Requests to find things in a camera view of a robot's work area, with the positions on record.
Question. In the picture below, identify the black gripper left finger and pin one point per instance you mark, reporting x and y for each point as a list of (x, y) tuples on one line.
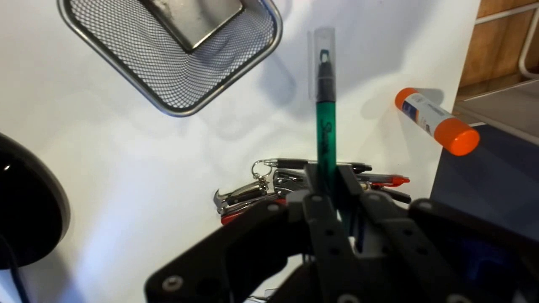
[(314, 224)]

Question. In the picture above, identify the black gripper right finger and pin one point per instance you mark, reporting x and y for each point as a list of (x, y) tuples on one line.
[(393, 241)]

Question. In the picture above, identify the green pen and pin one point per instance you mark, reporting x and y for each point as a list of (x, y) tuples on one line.
[(325, 135)]

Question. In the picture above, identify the black mesh pen holder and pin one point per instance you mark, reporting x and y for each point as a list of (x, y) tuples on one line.
[(140, 73)]

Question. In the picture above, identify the orange pen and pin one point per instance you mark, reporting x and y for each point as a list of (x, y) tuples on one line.
[(388, 180)]

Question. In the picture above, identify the red pocket knife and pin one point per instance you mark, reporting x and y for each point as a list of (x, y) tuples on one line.
[(228, 218)]

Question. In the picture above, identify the orange capped glue stick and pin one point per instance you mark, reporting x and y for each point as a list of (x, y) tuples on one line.
[(431, 118)]

